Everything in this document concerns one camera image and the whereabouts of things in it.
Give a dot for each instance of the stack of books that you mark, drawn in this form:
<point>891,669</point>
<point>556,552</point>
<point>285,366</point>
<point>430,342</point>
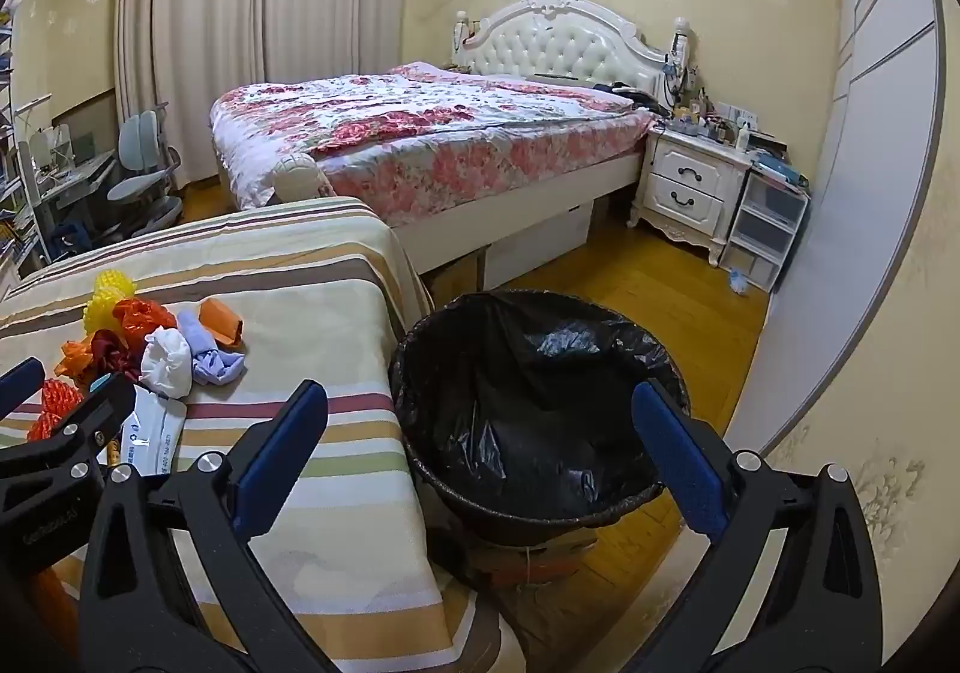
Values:
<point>776,166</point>

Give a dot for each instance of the dark red ribbon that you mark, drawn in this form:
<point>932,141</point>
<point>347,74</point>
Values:
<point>116,352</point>

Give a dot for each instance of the white and teal tube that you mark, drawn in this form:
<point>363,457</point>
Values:
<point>154,433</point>

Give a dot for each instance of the beige pleated curtain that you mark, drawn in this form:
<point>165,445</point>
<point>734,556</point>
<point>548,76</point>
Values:
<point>195,42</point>
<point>330,5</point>

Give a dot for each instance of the floral pink quilt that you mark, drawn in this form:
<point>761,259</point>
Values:
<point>450,133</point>

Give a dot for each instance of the lavender cloth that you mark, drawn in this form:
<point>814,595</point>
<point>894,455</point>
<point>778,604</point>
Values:
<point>214,361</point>

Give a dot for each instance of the white bookshelf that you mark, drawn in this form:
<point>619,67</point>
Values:
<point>15,118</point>

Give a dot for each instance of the brown cardboard box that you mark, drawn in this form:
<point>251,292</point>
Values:
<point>454,279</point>

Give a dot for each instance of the yellow foam fruit net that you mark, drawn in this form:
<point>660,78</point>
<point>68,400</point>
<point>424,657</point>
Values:
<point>105,301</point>

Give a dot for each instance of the brown wooden board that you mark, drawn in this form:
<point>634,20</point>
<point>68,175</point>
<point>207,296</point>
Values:
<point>82,118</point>

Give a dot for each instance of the clear plastic drawer unit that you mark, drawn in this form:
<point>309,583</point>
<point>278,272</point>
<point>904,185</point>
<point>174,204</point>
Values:
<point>765,215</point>

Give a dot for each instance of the grey study desk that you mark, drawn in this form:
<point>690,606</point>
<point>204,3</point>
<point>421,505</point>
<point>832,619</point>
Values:
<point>75,174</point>

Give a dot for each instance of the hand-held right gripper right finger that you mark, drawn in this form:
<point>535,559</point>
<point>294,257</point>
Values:
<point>679,455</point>

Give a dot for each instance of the white two-drawer nightstand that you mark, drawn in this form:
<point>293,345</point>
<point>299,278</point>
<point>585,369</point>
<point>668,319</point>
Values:
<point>694,174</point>

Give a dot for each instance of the light blue desk chair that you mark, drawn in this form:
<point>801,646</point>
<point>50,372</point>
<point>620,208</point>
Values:
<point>139,133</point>

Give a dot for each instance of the white under-bed storage box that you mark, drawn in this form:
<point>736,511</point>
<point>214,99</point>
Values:
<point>536,241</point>

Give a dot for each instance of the black plastic bin liner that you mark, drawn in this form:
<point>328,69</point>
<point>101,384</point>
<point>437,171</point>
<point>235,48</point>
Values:
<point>525,403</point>

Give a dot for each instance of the orange plastic bag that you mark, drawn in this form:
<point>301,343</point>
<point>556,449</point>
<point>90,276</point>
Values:
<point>139,324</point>

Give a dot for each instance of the orange foam fruit net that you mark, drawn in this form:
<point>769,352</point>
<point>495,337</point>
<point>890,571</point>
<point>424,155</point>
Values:
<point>52,406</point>

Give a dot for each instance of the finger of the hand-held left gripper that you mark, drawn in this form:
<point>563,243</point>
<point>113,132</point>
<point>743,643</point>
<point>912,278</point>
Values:
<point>19,379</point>
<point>109,403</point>

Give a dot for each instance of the white bed with tufted headboard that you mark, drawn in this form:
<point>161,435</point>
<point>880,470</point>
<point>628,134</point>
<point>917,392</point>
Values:
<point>555,46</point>

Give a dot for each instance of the black cloth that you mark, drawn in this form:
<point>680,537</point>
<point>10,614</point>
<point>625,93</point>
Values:
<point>634,97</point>

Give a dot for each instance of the cardboard box under bin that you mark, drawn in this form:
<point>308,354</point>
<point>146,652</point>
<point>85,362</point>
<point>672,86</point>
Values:
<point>540,560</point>

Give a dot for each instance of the orange paper carton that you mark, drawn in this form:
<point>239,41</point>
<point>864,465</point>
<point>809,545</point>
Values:
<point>221,324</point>

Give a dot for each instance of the small blue white object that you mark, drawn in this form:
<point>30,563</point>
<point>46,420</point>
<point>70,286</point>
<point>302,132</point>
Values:
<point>739,283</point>

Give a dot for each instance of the clutter of bottles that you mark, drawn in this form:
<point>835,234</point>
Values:
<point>705,121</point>

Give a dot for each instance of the white wardrobe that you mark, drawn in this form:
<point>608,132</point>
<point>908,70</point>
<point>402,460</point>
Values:
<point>862,155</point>

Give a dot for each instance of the white paper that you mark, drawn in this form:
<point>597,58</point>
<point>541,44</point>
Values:
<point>169,358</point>

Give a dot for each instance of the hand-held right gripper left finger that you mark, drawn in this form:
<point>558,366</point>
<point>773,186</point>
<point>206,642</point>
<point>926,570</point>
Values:
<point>277,448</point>

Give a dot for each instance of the white wall socket panel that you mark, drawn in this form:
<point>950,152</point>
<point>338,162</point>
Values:
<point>739,116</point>

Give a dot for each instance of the dark woven waste bin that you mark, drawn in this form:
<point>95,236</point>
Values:
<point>510,527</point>

